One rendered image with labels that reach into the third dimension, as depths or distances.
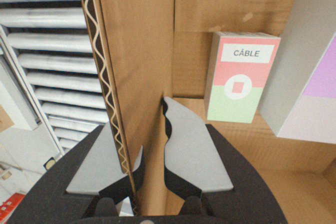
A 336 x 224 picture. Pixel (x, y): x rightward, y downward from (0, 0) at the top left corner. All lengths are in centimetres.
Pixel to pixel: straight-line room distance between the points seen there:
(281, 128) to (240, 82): 6
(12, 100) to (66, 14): 49
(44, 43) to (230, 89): 53
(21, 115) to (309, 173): 97
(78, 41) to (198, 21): 37
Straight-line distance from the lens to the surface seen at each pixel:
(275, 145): 32
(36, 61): 64
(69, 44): 51
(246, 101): 19
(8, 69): 86
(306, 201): 36
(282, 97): 19
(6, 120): 98
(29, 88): 75
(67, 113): 67
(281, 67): 21
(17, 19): 63
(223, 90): 18
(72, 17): 49
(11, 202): 568
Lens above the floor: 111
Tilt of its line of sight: 58 degrees down
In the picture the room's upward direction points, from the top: 156 degrees counter-clockwise
